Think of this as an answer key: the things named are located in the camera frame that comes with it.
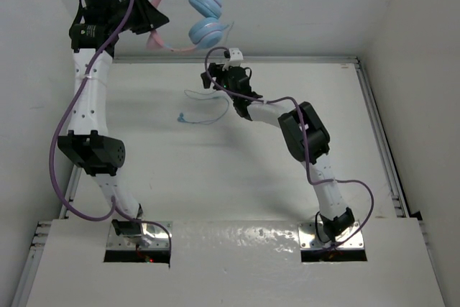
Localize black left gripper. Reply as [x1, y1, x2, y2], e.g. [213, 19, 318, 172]
[104, 0, 167, 35]

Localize thin blue headphone cable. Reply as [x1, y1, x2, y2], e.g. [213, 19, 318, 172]
[175, 22, 236, 125]

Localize pink blue cat-ear headphones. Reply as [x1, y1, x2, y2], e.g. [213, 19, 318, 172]
[146, 0, 226, 53]

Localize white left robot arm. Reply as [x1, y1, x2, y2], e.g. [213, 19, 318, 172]
[57, 0, 169, 239]

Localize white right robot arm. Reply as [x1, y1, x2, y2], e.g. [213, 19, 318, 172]
[201, 63, 355, 248]

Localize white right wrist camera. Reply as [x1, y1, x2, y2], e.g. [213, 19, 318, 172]
[224, 48, 244, 70]

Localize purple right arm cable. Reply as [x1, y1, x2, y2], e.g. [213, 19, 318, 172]
[204, 46, 375, 250]

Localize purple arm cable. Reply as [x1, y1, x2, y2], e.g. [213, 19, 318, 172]
[204, 46, 375, 250]
[49, 0, 173, 250]

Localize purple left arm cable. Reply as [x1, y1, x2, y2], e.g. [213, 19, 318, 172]
[49, 0, 173, 250]

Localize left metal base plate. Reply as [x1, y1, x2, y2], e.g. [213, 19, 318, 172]
[106, 220, 172, 251]

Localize metal base plate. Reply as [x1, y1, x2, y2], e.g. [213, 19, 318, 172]
[297, 221, 366, 251]
[106, 220, 172, 251]

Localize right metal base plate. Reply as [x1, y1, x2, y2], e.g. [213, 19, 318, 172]
[297, 221, 366, 251]

